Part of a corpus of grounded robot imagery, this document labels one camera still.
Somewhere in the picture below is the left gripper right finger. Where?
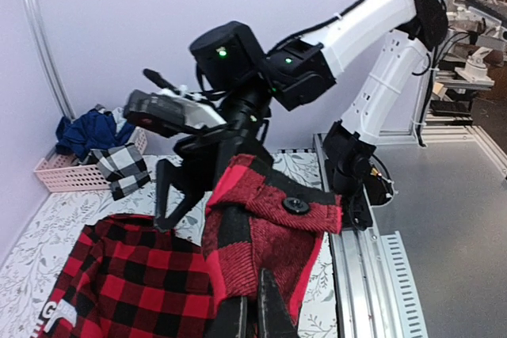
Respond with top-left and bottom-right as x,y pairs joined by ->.
257,268 -> 299,338

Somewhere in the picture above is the pink plastic basket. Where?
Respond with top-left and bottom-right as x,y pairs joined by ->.
34,128 -> 147,192

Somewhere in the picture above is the dark blue garment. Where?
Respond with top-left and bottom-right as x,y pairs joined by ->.
55,104 -> 135,161

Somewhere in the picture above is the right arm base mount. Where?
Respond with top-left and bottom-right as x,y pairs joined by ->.
322,121 -> 395,231

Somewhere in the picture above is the grey white plaid cloth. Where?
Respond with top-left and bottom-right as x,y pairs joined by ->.
86,143 -> 151,201

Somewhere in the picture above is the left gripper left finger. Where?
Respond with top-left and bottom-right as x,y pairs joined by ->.
205,297 -> 248,338

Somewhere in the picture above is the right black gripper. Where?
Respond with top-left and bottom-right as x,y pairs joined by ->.
154,116 -> 273,232

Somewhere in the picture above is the red black plaid shirt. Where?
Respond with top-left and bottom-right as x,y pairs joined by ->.
33,154 -> 342,337

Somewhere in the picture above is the front aluminium rail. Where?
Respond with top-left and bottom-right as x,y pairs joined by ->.
312,131 -> 431,338

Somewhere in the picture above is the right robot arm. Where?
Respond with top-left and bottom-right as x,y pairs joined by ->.
128,0 -> 448,230

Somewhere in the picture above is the right aluminium frame post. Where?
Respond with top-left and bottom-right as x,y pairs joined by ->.
23,0 -> 75,120

